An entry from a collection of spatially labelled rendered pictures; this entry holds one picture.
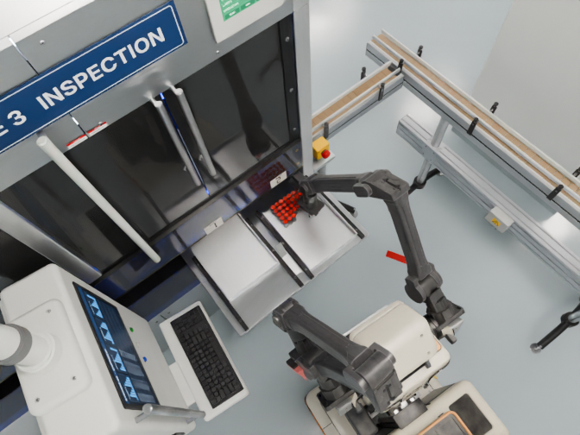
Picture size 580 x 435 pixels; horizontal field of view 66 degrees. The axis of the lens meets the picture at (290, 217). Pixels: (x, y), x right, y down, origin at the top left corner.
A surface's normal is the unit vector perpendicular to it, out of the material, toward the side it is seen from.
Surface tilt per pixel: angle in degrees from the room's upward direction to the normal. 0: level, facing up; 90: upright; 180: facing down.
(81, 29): 90
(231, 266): 0
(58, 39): 90
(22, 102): 90
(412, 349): 48
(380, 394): 54
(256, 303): 0
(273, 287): 0
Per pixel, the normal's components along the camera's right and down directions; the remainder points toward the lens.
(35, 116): 0.62, 0.69
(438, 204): -0.06, -0.43
